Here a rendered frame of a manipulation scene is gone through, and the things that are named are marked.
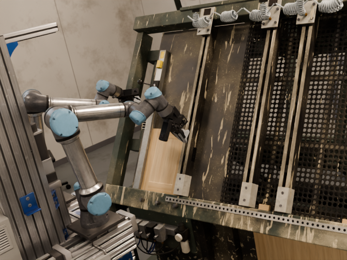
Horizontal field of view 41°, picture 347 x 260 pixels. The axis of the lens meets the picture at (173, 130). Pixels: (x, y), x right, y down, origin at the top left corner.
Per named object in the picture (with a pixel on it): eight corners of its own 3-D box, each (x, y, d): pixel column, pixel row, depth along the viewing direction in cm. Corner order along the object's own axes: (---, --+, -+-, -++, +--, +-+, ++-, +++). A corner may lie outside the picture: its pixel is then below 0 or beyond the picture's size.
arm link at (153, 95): (139, 95, 227) (151, 83, 229) (151, 111, 233) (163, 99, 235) (147, 98, 221) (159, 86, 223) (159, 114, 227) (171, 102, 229)
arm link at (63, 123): (106, 200, 233) (64, 101, 214) (117, 210, 220) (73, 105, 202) (84, 212, 229) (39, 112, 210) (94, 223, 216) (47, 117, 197)
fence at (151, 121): (136, 189, 307) (132, 188, 304) (163, 52, 322) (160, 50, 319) (142, 190, 304) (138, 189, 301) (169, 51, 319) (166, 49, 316)
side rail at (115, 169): (116, 185, 327) (105, 183, 319) (147, 38, 345) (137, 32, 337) (122, 187, 324) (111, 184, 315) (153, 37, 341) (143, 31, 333)
